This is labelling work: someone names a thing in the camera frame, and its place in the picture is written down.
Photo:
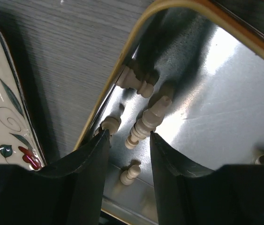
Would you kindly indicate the light pawn tin corner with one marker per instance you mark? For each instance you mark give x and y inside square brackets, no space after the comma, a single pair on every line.
[109,123]

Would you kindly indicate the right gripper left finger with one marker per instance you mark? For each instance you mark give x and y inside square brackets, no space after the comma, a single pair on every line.
[66,192]

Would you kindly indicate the gold metal tin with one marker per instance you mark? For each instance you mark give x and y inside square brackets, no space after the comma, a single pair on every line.
[216,83]

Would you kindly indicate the light pawn in tin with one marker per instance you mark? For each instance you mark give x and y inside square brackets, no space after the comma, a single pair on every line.
[127,79]

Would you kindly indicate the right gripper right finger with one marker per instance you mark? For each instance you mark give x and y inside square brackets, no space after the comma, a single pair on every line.
[188,193]

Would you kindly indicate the floral square plate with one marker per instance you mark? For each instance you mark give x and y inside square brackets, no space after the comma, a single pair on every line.
[18,141]

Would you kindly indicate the orange plastic box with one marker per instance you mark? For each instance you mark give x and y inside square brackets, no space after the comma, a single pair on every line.
[249,13]

